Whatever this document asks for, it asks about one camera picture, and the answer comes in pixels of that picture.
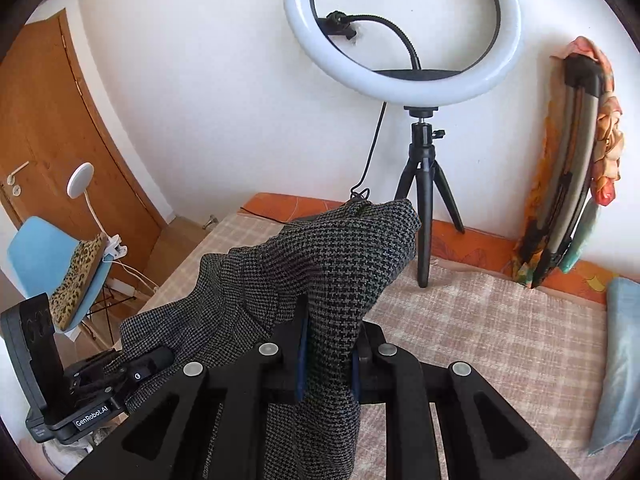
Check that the pink plaid bed blanket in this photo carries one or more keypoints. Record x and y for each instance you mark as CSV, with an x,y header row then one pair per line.
x,y
545,355

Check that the light blue chair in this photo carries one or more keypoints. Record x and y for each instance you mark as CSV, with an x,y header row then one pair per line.
x,y
39,255

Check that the leopard print cushion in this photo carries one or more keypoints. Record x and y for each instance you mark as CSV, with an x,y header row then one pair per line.
x,y
67,297

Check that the folded silver tripod stand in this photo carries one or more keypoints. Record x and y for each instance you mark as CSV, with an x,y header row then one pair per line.
x,y
571,173

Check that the folded light blue cloth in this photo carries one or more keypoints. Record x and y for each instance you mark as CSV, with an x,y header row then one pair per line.
x,y
617,417

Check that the wooden door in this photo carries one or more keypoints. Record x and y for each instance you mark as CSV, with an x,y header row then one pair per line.
x,y
49,126

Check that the dark grey houndstooth shorts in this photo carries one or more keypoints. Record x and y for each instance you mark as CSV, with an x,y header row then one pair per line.
x,y
310,309

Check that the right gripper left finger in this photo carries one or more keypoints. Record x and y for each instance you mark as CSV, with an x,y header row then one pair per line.
x,y
211,425

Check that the orange floral scarf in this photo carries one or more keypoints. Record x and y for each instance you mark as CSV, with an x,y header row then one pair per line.
x,y
604,169

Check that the white desk lamp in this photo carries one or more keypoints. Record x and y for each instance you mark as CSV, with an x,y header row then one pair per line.
x,y
77,185

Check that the metal door stopper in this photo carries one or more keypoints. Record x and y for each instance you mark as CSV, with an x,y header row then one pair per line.
x,y
210,223

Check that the orange bed sheet edge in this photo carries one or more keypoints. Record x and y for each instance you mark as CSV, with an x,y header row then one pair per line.
x,y
487,252

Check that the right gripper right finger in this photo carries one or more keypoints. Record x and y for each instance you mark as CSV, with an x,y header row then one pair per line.
x,y
446,422

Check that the black mini tripod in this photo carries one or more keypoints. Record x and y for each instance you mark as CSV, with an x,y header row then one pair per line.
x,y
423,170

